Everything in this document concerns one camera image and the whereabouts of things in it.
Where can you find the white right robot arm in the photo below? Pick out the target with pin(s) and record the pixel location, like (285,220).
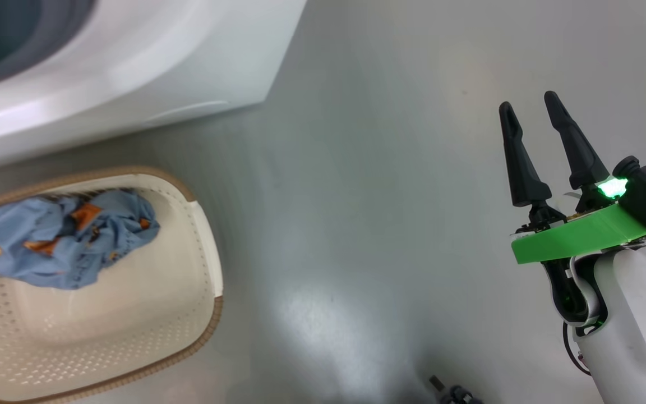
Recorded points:
(637,336)

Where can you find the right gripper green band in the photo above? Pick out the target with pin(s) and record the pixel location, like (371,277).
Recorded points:
(575,238)

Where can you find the white front-load washing machine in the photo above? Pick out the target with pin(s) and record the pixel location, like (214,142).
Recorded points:
(160,62)

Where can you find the cream perforated laundry basket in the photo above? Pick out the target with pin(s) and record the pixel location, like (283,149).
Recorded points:
(132,336)

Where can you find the blue cartoon print garment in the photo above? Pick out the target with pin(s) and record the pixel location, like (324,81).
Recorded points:
(54,241)

